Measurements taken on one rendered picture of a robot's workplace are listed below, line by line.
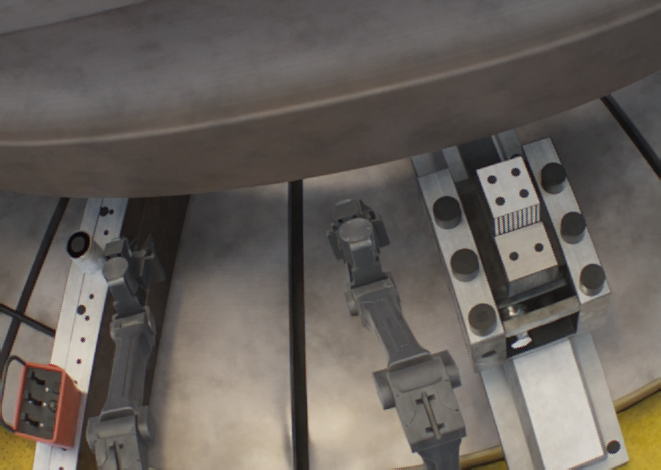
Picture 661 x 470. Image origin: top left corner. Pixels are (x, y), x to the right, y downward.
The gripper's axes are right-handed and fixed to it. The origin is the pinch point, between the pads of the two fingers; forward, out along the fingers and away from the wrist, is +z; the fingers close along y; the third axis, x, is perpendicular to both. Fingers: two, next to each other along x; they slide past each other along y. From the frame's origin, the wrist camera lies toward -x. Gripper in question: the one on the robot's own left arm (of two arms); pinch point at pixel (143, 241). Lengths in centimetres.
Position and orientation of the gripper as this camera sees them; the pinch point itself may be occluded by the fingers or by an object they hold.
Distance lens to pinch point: 186.8
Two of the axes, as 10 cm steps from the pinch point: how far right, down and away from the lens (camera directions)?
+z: -0.1, -6.7, 7.4
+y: -9.7, 2.0, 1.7
